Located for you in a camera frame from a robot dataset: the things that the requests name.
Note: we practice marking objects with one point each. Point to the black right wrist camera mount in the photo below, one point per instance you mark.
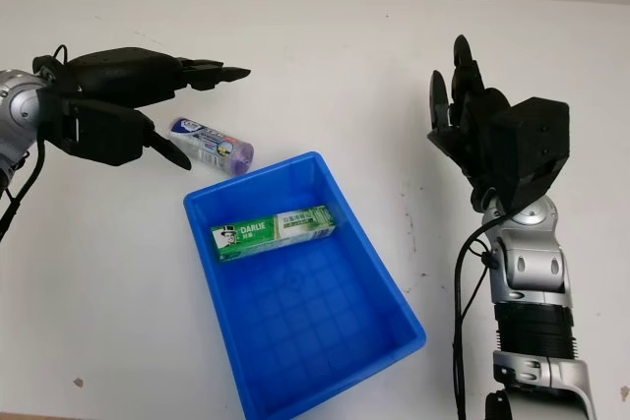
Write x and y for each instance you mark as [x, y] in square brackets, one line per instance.
[534, 144]

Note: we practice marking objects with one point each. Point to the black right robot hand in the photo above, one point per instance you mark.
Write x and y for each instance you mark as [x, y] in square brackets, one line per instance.
[467, 125]

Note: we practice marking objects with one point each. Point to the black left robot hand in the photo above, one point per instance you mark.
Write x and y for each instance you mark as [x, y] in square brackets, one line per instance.
[123, 76]

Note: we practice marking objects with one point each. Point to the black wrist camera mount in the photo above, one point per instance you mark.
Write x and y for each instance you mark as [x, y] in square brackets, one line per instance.
[103, 135]
[534, 144]

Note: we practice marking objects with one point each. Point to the blue plastic tray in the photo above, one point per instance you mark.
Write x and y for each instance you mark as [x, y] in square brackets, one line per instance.
[305, 302]

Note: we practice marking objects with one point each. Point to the purple plastic bag roll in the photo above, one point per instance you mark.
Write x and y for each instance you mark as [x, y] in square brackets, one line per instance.
[211, 144]

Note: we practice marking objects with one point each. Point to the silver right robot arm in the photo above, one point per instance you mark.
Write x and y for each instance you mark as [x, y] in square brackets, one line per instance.
[536, 267]

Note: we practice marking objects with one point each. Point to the green toothpaste box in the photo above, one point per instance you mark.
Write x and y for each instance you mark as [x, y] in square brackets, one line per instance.
[266, 235]

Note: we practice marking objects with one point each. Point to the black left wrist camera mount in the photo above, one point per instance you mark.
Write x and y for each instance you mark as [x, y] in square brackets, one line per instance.
[103, 135]

